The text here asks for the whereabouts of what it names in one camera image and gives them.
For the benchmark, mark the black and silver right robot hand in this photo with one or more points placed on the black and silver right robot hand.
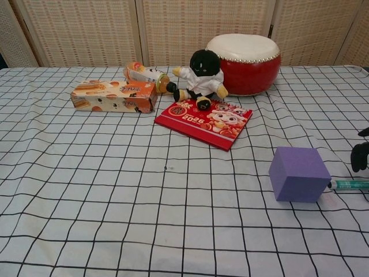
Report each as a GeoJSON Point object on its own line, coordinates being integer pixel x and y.
{"type": "Point", "coordinates": [360, 158]}

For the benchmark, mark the green toothpaste tube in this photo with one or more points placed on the green toothpaste tube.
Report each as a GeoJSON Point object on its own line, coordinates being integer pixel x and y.
{"type": "Point", "coordinates": [348, 184]}

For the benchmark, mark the purple foam cube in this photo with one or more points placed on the purple foam cube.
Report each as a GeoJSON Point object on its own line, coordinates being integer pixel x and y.
{"type": "Point", "coordinates": [297, 173]}

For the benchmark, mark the checkered tablecloth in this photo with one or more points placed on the checkered tablecloth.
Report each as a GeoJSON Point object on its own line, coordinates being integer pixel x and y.
{"type": "Point", "coordinates": [115, 187]}

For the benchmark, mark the red drum with white skin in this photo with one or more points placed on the red drum with white skin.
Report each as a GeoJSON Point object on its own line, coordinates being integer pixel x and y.
{"type": "Point", "coordinates": [248, 69]}

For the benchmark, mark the red 2026 desk calendar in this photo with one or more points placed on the red 2026 desk calendar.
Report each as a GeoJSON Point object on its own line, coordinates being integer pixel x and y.
{"type": "Point", "coordinates": [207, 122]}

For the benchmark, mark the black-headed plush doll white robe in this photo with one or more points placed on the black-headed plush doll white robe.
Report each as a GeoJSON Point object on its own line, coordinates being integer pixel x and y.
{"type": "Point", "coordinates": [201, 75]}

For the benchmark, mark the orange drink bottle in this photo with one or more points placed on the orange drink bottle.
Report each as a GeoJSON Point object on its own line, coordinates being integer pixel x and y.
{"type": "Point", "coordinates": [144, 73]}

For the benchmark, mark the orange and white snack box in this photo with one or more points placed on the orange and white snack box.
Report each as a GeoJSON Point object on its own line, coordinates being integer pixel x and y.
{"type": "Point", "coordinates": [115, 96]}

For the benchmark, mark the beige woven folding screen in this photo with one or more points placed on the beige woven folding screen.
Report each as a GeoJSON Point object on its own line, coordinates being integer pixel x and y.
{"type": "Point", "coordinates": [101, 31]}

